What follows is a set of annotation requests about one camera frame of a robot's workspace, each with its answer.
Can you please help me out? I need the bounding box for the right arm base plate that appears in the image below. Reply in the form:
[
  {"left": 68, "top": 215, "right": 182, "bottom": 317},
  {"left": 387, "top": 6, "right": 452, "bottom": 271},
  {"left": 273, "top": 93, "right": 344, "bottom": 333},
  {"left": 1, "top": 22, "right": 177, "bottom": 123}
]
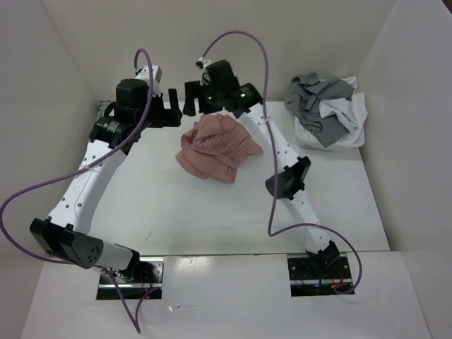
[{"left": 287, "top": 256, "right": 353, "bottom": 297}]

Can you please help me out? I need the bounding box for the grey crumpled skirt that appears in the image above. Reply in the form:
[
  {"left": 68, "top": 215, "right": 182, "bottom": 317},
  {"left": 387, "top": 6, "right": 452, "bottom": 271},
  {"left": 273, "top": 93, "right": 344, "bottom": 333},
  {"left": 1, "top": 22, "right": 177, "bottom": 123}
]
[{"left": 284, "top": 73, "right": 355, "bottom": 148}]

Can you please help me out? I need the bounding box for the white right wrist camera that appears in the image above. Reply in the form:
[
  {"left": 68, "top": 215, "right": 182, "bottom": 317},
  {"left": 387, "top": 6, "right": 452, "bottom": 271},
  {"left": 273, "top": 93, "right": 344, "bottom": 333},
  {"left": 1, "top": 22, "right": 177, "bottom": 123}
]
[{"left": 196, "top": 57, "right": 212, "bottom": 85}]

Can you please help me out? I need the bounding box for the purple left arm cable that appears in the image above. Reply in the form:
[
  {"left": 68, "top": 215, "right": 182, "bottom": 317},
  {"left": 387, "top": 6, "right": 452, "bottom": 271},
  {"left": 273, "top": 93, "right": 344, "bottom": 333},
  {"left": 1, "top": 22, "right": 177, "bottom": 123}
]
[{"left": 0, "top": 48, "right": 156, "bottom": 335}]

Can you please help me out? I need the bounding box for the white crumpled skirt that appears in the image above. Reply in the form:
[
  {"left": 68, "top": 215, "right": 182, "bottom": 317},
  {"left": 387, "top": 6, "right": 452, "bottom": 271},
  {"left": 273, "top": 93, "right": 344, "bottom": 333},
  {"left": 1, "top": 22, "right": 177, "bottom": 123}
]
[{"left": 319, "top": 76, "right": 368, "bottom": 150}]

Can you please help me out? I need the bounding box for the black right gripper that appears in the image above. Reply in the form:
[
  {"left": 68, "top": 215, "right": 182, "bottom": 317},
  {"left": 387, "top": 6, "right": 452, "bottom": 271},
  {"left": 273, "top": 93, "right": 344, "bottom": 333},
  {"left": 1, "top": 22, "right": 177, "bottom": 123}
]
[{"left": 182, "top": 79, "right": 223, "bottom": 117}]

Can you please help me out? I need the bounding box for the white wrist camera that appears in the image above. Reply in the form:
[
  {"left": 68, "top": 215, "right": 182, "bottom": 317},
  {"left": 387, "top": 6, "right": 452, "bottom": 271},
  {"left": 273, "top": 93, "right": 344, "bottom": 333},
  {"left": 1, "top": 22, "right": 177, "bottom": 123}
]
[
  {"left": 136, "top": 66, "right": 162, "bottom": 96},
  {"left": 196, "top": 57, "right": 212, "bottom": 85}
]

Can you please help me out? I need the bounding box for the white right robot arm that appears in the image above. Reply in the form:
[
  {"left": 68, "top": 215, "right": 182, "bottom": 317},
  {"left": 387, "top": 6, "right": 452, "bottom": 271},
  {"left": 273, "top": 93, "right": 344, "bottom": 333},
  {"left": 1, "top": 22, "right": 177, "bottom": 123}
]
[{"left": 183, "top": 57, "right": 340, "bottom": 278}]

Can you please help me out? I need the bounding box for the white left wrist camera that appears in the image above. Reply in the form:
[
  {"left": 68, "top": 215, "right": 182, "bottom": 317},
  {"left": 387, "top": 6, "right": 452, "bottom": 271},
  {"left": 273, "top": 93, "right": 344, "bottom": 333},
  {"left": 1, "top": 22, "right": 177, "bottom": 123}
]
[{"left": 136, "top": 66, "right": 162, "bottom": 96}]

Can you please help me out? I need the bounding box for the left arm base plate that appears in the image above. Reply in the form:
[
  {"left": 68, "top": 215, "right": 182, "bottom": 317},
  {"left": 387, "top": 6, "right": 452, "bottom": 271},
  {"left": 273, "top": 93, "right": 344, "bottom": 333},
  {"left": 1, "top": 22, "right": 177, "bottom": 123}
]
[{"left": 96, "top": 256, "right": 165, "bottom": 301}]

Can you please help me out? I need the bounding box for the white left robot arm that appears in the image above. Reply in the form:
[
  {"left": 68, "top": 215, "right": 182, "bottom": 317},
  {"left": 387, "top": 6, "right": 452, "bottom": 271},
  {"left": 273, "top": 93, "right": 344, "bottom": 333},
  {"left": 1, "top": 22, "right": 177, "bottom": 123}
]
[{"left": 30, "top": 79, "right": 149, "bottom": 283}]

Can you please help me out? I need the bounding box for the pink pleated skirt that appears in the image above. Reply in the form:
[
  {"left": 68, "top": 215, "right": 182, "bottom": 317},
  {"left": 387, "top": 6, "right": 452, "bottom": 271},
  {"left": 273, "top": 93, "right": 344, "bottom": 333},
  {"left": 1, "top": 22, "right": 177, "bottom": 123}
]
[{"left": 175, "top": 114, "right": 263, "bottom": 184}]

